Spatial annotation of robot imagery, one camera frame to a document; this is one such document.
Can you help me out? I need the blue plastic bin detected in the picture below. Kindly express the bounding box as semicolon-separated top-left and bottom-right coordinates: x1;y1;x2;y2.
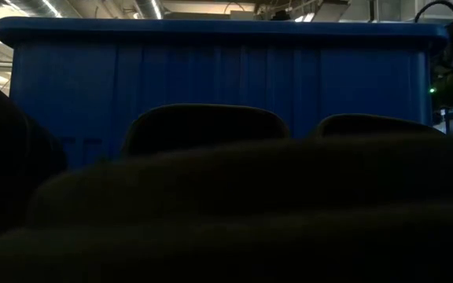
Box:
0;16;450;171

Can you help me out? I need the silver ceiling duct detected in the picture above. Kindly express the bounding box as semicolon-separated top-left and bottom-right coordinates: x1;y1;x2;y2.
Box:
132;0;165;20
5;0;64;19

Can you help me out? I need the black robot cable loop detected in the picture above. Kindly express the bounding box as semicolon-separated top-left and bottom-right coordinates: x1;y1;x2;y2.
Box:
413;0;453;24

